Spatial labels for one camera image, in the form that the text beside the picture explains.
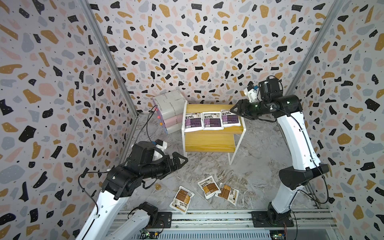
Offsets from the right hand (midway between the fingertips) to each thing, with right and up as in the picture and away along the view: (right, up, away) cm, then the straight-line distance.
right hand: (233, 111), depth 70 cm
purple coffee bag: (-19, -4, +1) cm, 20 cm away
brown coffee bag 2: (-10, -40, +11) cm, 43 cm away
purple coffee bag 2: (-10, -4, +1) cm, 11 cm away
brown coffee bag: (-26, -45, +8) cm, 53 cm away
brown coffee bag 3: (-1, -43, +9) cm, 44 cm away
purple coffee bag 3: (-2, -3, +1) cm, 4 cm away
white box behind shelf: (-35, +6, +25) cm, 43 cm away
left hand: (-23, -23, -8) cm, 33 cm away
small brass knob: (-40, -40, +12) cm, 58 cm away
